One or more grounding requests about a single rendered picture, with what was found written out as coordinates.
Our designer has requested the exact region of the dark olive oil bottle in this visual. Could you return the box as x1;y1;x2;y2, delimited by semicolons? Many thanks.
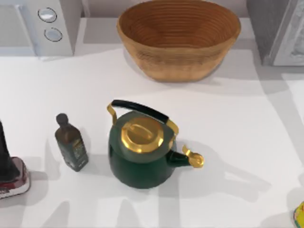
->
55;113;89;172

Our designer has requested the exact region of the pale microwave oven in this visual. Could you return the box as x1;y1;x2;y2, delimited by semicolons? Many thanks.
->
0;0;82;57

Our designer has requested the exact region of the yellow and green object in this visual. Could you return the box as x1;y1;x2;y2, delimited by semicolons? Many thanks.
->
293;201;304;228

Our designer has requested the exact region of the green and gold kettle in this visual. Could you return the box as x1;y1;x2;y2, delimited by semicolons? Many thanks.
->
106;99;205;190

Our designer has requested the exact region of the wooden basket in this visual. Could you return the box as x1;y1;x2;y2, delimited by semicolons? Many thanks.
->
116;0;242;83

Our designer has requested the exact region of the round microwave knob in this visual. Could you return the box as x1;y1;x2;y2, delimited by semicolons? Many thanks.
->
38;7;58;23
44;27;64;42

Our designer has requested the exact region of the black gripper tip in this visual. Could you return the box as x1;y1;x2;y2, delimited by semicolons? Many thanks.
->
0;120;20;185

